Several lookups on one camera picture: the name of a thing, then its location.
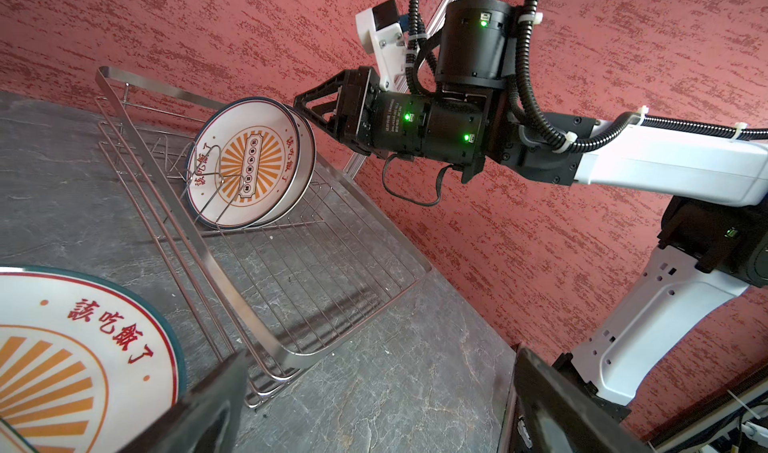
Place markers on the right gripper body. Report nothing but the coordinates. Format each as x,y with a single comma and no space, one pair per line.
356,94

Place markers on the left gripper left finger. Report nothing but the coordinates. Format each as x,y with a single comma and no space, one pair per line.
206,419

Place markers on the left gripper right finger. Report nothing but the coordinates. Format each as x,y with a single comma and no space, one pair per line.
558,417

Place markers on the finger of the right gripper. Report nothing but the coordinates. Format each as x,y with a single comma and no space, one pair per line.
320,105

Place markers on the small red patterned plate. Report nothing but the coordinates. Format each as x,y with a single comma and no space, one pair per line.
86,365

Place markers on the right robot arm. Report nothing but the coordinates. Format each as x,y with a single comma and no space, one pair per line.
458,97

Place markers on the wire dish rack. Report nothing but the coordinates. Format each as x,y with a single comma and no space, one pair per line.
288,293

